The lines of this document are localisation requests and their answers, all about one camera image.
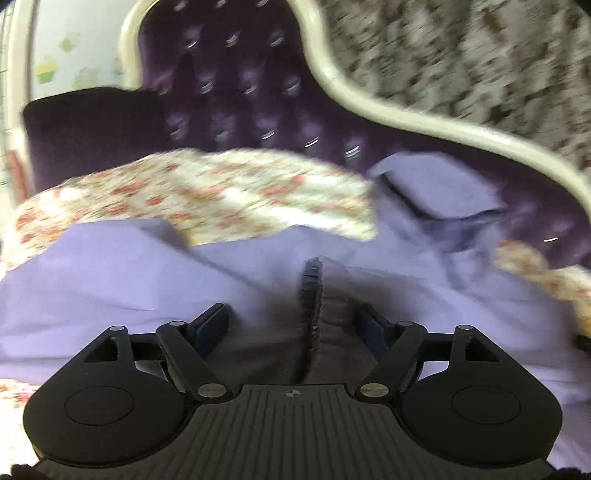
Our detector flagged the purple tufted headboard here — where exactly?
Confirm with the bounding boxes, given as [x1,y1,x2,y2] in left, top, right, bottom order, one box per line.
[119,0,591,274]

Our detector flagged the lavender cloth garment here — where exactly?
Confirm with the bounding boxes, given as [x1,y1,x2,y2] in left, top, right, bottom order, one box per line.
[0,152,591,462]

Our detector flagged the dark grey ruffled garment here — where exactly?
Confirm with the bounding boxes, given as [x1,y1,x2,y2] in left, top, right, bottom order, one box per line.
[221,257,385,387]

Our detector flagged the dark purple pillow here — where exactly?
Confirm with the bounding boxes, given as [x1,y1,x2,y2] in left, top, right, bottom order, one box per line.
[23,87,168,195]

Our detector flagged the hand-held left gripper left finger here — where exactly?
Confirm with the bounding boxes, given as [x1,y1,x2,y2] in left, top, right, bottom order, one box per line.
[83,302,234,402]

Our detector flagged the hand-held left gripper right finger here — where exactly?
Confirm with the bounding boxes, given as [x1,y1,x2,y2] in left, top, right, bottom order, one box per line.
[355,308,502,398]

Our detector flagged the floral bed sheet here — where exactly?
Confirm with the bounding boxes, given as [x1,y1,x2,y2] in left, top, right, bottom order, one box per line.
[0,148,591,462]

